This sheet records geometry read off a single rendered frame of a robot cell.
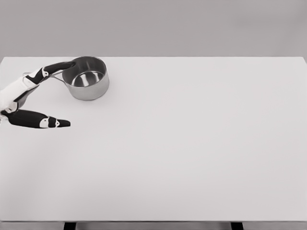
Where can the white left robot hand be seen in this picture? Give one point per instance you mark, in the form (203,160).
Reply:
(18,88)

